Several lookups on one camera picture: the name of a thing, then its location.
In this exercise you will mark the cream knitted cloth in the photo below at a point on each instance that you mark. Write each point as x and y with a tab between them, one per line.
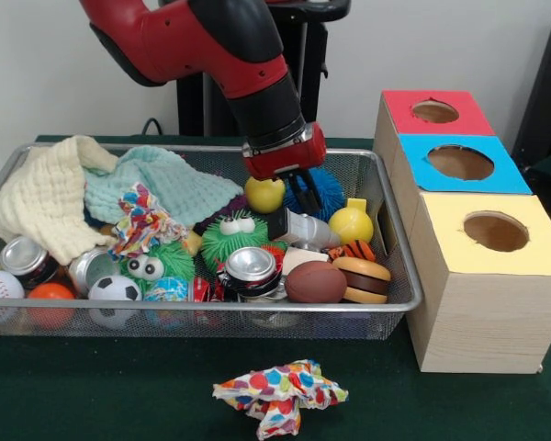
41	197

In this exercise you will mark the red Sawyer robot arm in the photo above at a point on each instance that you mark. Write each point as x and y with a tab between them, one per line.
188	37

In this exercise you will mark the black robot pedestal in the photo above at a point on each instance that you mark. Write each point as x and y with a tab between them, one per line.
319	69

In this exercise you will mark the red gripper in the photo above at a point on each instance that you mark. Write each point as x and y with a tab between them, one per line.
287	156

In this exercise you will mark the polka dot cloth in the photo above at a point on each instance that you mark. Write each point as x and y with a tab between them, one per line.
142	225
280	386

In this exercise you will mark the black upright panel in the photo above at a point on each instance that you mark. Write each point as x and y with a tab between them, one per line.
546	92

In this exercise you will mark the wooden burger toy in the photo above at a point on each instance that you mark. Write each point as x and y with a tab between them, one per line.
363	280

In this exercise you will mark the yellow smiley ball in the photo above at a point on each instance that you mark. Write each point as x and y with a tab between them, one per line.
264	197

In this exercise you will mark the brown toy football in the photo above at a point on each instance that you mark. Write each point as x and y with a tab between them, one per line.
314	285

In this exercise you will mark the black and white soccer ball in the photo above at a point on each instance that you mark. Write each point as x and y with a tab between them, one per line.
115	289

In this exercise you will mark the small green spiky ball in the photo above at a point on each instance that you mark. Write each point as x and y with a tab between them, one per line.
229	248

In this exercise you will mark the teal knitted cloth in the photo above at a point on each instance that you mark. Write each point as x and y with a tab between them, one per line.
174	188

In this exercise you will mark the wooden box with three holes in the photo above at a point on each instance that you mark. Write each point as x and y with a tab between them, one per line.
486	312

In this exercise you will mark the small blue spiky ball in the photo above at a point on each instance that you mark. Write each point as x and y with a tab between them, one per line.
333	193

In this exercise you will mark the shallow clear mesh bin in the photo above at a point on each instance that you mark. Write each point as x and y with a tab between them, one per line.
358	327

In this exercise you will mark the green spiky ball with eyes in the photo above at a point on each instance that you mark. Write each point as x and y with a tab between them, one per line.
174	266

